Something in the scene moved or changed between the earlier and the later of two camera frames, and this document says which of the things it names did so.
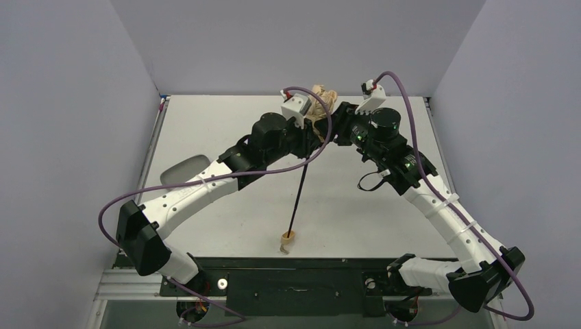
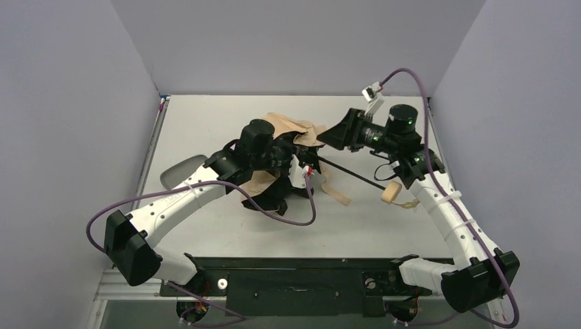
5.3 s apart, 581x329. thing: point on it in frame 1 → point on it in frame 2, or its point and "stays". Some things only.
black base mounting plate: (294, 287) stays
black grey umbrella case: (185, 170) stays
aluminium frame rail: (129, 284) stays
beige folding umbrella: (322, 101) → (257, 184)
